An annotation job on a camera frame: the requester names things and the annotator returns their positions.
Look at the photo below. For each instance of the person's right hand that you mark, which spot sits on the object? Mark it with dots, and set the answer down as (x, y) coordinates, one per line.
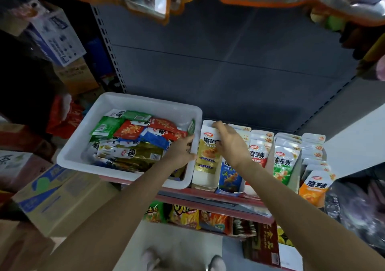
(233, 147)

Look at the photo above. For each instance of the person's left hand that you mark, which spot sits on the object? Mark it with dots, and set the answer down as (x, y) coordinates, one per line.
(179, 152)

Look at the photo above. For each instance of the gold snack packet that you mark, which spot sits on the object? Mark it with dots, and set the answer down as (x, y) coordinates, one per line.
(207, 156)

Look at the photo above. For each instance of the blue snack packet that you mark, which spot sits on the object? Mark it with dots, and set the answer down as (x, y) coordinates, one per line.
(230, 177)

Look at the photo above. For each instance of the gold display box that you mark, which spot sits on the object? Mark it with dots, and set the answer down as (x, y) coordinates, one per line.
(204, 182)

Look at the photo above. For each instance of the blue display box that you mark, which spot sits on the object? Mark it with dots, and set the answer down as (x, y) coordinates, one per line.
(230, 190)

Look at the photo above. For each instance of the red display box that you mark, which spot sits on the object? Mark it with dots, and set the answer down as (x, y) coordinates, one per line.
(249, 190)

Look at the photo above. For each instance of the pile of snack packets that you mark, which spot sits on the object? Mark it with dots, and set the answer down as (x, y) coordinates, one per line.
(129, 135)

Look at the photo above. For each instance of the green display box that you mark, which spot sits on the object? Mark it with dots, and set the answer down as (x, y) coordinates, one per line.
(295, 177)

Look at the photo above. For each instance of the orange display box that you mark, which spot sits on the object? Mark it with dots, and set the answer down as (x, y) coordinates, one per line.
(328, 165)

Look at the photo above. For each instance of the white plastic bin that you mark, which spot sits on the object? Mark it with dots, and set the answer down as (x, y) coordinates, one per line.
(75, 150)

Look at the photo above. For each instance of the person's right forearm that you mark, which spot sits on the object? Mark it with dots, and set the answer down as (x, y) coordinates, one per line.
(307, 219)

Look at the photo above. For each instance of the person's left forearm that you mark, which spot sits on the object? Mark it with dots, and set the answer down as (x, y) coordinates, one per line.
(114, 219)

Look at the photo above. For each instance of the yellow snack packets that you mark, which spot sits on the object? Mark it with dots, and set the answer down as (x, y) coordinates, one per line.
(284, 234)

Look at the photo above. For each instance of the person's left shoe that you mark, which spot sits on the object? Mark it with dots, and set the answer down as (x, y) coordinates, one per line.
(150, 259)

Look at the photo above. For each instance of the person's shoe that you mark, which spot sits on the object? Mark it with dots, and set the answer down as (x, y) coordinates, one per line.
(216, 263)
(150, 259)

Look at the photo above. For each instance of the person's right shoe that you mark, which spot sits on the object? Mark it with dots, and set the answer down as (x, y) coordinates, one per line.
(216, 263)

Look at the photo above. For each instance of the plain brown cardboard carton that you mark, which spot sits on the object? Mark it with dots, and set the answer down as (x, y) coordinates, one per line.
(77, 76)

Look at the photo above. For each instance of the blue print cardboard carton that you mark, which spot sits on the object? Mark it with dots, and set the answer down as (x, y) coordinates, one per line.
(60, 201)

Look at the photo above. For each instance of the hanging yellow green snack bags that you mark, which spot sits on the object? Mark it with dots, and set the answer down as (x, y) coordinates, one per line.
(355, 36)

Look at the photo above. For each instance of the white blue carton box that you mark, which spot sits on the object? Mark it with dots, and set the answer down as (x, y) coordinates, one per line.
(57, 39)

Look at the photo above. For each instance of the row of orange chip bags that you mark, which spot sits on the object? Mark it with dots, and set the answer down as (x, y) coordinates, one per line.
(192, 218)

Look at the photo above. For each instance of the dark red white-label carton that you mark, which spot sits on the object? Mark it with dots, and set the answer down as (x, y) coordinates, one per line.
(262, 247)

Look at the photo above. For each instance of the red plastic bag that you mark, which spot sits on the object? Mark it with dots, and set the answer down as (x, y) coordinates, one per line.
(65, 117)

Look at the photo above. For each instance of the black plastic wrapped bundle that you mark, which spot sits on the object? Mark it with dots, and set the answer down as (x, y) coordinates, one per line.
(358, 210)

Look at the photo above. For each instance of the pale printed carton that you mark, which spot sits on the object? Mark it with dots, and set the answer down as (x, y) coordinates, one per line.
(21, 170)

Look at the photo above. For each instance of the hanging pink candy bag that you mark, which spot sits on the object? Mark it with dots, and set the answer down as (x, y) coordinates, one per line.
(381, 69)

